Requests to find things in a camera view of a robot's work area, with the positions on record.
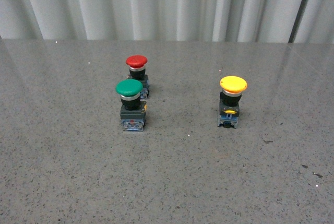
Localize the yellow mushroom push button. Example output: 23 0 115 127
218 76 248 128

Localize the green mushroom push button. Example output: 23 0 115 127
115 79 147 132

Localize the red mushroom push button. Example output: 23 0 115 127
126 55 150 100

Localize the white pleated curtain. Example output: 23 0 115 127
1 0 333 43

